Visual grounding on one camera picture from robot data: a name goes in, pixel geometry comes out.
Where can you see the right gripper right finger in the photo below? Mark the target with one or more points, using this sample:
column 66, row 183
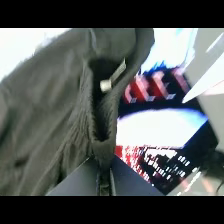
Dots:
column 133, row 181

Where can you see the black garment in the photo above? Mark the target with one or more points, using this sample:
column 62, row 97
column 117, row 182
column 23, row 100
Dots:
column 53, row 110

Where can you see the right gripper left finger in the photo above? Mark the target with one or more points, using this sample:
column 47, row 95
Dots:
column 78, row 183

